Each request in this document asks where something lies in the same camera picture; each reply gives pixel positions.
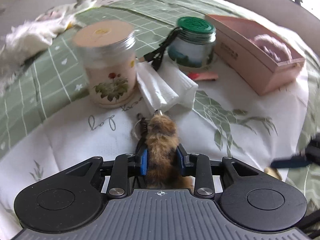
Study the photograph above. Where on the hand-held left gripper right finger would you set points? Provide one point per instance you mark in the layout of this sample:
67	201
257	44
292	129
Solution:
181	163

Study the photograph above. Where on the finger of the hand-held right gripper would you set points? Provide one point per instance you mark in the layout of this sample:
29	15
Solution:
290	162

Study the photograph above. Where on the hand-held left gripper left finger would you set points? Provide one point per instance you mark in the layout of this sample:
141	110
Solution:
143	162

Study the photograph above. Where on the pink cardboard box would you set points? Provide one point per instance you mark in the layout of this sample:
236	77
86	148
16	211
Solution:
250	62

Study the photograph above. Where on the pink purple plush toy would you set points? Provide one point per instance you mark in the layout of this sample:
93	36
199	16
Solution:
271	46

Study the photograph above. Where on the tan soft object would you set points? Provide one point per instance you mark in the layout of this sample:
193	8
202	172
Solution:
273	173

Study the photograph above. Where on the green white printed bed cover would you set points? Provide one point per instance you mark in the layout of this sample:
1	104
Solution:
237	110

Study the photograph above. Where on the white folded tissue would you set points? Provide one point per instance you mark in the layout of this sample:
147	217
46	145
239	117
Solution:
162	87

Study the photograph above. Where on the red flat packet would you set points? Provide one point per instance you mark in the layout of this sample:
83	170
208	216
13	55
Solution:
203	76

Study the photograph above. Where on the floral jar with wooden lid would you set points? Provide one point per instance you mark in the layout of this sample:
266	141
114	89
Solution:
107	65

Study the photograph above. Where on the green lid glass jar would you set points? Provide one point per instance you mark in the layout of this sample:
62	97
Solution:
191	45

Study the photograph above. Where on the white fluffy cloth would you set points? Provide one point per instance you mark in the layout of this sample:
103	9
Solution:
32	37

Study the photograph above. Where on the white plush towel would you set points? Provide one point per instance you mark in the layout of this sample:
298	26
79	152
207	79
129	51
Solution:
86	0

